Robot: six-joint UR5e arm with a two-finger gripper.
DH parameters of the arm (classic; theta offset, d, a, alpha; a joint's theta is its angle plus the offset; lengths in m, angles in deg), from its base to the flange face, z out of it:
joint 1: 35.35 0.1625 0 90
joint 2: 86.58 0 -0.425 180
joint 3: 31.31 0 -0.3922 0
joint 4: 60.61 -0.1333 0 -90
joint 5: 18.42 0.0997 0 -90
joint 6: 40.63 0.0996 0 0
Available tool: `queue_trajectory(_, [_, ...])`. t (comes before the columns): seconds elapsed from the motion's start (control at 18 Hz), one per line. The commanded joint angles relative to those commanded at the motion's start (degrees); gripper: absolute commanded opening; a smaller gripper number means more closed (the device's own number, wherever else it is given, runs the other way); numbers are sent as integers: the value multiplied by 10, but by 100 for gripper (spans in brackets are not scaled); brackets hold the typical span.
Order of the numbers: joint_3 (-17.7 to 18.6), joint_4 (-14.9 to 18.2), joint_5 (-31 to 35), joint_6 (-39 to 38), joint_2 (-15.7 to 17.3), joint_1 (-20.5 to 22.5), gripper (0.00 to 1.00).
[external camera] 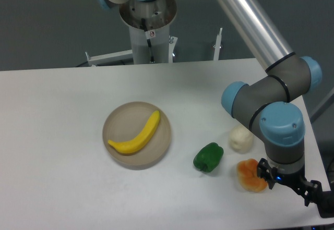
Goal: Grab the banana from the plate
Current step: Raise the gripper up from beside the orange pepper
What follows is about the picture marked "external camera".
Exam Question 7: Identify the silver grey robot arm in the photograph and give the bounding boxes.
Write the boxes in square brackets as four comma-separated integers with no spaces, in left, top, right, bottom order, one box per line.
[98,0,328,207]

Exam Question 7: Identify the green toy bell pepper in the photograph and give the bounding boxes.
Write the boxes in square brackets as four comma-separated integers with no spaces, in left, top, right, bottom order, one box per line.
[193,142,224,173]

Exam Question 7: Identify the white toy garlic bulb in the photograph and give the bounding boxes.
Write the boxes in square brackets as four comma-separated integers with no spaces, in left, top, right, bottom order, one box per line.
[229,125,254,153]

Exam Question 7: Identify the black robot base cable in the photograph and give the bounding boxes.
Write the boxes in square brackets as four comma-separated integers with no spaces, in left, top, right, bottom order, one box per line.
[141,18,154,64]

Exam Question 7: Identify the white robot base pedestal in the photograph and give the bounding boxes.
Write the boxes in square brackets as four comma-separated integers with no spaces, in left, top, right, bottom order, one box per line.
[129,25,174,65]

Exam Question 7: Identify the yellow toy banana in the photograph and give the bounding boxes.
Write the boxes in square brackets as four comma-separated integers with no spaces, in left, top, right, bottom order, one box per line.
[108,110,161,154]

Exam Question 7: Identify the beige round plate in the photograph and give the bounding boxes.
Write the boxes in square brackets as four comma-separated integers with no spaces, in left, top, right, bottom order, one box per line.
[102,102,171,170]

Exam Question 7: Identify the orange toy bread roll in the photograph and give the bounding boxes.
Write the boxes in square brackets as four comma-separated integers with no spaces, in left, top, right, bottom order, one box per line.
[236,159,268,192]

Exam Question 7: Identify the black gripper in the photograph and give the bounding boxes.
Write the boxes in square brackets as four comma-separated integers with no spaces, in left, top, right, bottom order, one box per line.
[256,158,322,207]

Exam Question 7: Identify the white metal frame post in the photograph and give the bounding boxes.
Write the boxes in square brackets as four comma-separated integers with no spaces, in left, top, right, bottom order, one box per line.
[213,27,223,61]

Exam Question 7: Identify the white metal frame bar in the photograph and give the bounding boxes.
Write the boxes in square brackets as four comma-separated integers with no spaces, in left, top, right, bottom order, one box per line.
[85,50,133,66]

